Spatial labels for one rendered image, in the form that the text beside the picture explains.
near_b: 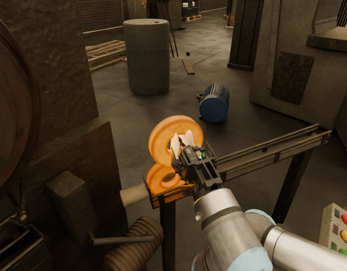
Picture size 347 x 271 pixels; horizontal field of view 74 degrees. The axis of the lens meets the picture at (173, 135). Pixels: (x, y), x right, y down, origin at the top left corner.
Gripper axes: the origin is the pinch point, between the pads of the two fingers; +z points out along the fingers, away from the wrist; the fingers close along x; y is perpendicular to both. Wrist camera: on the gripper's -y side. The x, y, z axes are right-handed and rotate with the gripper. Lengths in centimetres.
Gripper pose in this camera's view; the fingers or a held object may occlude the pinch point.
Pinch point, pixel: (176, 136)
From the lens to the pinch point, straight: 63.7
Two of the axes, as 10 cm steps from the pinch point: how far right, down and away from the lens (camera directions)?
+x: -9.3, 2.1, -3.0
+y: 0.9, -6.6, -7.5
